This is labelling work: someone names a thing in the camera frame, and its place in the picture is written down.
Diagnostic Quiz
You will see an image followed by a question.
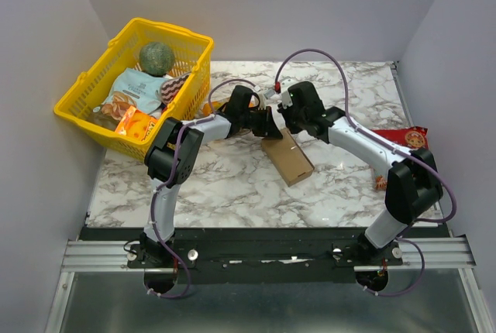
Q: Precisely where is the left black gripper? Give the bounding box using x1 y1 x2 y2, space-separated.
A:
239 106 282 139

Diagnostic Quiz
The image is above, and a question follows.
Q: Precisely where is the brown cardboard express box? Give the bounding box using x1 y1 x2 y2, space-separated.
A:
261 128 315 187

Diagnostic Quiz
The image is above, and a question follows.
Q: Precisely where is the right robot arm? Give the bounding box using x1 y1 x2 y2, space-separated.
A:
277 81 443 265

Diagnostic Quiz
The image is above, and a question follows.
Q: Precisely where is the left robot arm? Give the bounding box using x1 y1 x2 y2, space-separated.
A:
138 85 283 267

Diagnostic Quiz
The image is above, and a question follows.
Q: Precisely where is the orange mango candy bag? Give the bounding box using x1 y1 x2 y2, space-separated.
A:
201 97 230 121

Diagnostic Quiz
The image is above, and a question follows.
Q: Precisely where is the striped wavy pouch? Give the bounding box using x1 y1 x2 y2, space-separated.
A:
159 72 191 105

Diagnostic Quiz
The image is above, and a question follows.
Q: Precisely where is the yellow plastic basket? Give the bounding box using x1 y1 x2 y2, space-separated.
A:
53 18 214 160

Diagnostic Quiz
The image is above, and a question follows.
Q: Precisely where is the red candy bag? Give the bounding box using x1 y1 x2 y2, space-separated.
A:
373 125 429 191

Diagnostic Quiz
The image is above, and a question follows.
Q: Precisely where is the green round melon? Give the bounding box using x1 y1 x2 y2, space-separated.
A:
139 42 175 77

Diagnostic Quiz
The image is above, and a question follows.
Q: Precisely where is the orange cheese snack pack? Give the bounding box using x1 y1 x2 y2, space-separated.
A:
115 106 157 142

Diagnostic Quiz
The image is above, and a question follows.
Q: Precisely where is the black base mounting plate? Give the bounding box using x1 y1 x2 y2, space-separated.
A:
77 226 451 294

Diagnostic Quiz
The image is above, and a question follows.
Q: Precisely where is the light blue snack bag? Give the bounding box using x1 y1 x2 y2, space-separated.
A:
93 68 167 121

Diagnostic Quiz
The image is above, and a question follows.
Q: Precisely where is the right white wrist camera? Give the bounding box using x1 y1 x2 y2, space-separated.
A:
274 78 295 109

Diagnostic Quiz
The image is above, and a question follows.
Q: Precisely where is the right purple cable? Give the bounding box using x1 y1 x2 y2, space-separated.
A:
274 48 458 297

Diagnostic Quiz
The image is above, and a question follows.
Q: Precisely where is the purple cable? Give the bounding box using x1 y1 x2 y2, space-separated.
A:
274 48 458 297
145 78 268 300

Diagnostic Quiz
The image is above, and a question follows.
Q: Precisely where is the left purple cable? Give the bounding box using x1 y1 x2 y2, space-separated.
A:
145 78 268 300

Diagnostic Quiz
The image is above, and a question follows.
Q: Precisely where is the aluminium rail frame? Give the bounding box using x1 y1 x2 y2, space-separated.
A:
46 236 493 332

